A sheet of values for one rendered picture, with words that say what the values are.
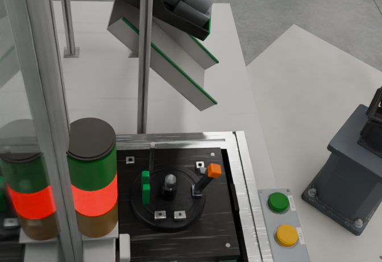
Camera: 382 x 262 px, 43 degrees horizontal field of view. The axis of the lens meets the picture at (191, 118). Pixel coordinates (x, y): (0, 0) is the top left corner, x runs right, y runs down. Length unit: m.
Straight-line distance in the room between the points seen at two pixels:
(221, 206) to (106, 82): 0.50
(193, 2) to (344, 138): 0.39
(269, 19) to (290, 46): 1.52
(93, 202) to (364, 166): 0.59
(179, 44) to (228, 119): 0.25
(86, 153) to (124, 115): 0.76
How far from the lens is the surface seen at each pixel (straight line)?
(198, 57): 1.11
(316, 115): 1.30
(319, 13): 3.14
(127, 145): 1.02
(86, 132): 0.47
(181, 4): 0.90
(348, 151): 0.98
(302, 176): 1.17
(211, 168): 0.87
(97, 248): 0.60
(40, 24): 0.35
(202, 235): 0.91
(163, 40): 1.05
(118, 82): 1.28
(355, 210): 1.09
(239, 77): 1.33
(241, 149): 1.04
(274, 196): 0.98
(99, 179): 0.48
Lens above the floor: 1.78
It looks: 50 degrees down
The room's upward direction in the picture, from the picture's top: 9 degrees clockwise
